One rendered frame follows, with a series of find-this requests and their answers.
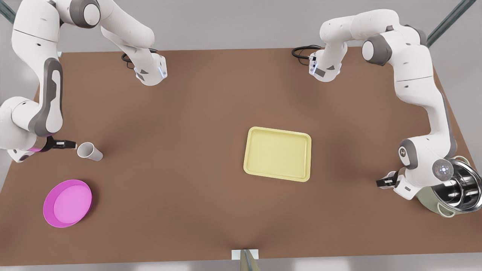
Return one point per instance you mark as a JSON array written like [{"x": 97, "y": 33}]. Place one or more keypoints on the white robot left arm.
[{"x": 414, "y": 71}]

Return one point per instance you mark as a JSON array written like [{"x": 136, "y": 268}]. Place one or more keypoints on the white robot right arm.
[{"x": 30, "y": 49}]

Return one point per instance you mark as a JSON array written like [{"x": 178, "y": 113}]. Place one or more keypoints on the pink round plate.
[{"x": 67, "y": 203}]

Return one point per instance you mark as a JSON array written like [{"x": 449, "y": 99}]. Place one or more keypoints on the pale yellow rectangular tray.
[{"x": 278, "y": 154}]

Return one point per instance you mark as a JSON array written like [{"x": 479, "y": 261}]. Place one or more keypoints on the white cup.
[{"x": 90, "y": 151}]

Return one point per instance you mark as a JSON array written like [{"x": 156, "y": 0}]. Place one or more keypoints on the green pot with steel interior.
[{"x": 461, "y": 192}]

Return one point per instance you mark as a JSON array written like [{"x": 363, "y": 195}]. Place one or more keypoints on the white post foot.
[{"x": 235, "y": 254}]

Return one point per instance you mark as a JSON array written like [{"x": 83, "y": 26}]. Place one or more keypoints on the silver frame post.
[
  {"x": 450, "y": 20},
  {"x": 6, "y": 12},
  {"x": 248, "y": 262}
]

